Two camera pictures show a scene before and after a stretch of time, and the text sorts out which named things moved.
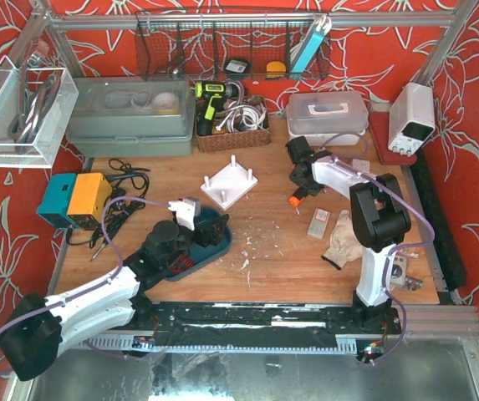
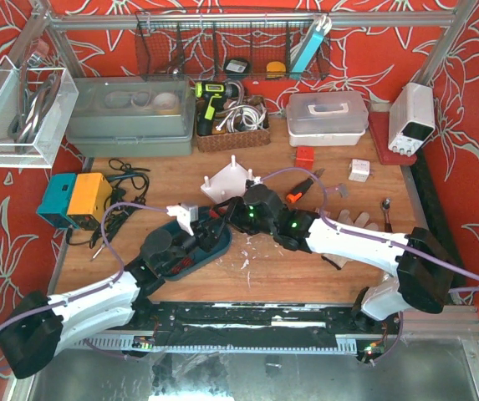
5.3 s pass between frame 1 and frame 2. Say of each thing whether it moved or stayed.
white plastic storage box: stayed
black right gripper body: moved
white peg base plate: stayed
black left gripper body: stayed
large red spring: moved
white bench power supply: stayed
